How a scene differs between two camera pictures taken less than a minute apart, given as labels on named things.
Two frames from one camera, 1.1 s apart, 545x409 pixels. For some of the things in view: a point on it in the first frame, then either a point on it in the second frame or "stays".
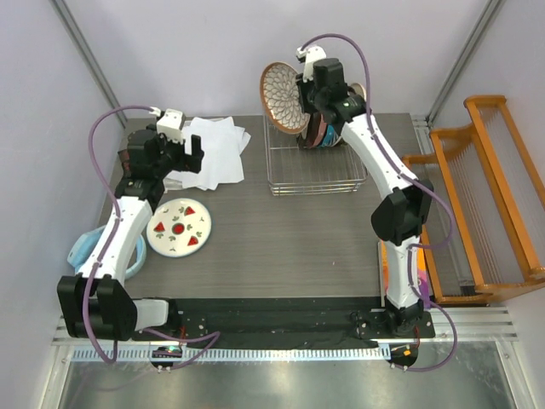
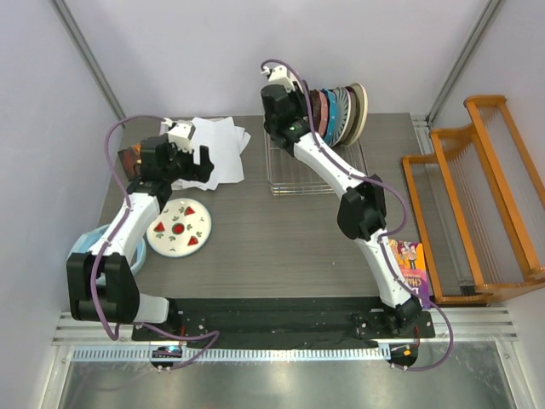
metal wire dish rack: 324,170 stays
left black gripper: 192,160 to 199,172
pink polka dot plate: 323,126 stays
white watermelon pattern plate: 179,227 stays
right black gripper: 302,85 to 300,100
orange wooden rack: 483,230 stays
